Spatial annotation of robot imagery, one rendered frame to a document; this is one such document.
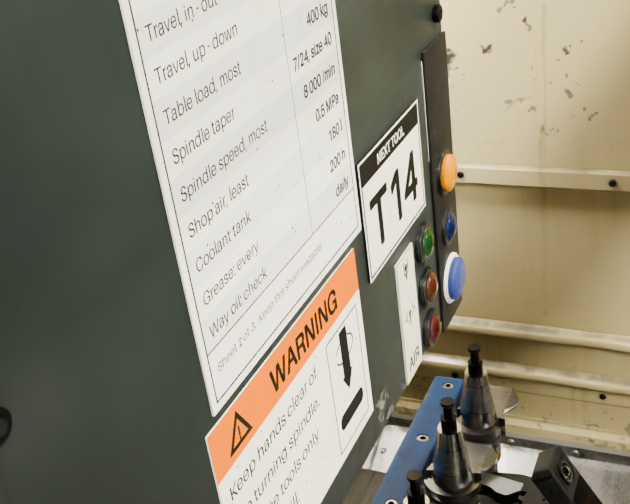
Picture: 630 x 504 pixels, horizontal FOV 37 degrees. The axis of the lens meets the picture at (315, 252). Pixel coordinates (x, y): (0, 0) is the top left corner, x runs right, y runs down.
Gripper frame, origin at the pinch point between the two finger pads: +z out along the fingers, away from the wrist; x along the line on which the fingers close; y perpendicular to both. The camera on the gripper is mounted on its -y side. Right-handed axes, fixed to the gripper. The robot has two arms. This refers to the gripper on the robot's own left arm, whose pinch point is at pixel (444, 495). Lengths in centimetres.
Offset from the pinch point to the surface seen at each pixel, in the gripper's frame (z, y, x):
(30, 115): -8, -66, -57
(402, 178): -9, -52, -29
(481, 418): -1.9, -4.3, 9.0
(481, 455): -2.8, -1.9, 5.5
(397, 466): 5.4, -2.7, 0.0
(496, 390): -1.5, -2.1, 17.8
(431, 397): 5.5, -3.0, 13.1
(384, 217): -9, -51, -33
